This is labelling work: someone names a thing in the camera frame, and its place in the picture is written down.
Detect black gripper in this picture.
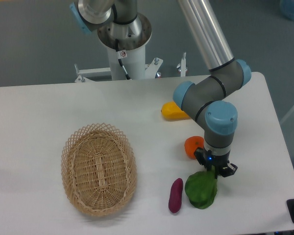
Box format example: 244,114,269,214
194,147,238,179

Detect green bok choy vegetable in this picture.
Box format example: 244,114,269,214
184,168,218,210

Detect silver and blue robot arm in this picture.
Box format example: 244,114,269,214
70,0,251,177

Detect orange tangerine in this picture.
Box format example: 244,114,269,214
184,136,204,160

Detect purple sweet potato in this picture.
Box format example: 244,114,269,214
168,178,183,213

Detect yellow mango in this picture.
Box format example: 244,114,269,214
161,101,190,121

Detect woven wicker basket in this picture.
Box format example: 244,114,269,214
61,123,137,217

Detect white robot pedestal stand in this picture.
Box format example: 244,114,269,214
74,45,189,83

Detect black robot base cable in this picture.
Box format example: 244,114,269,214
114,38,132,80

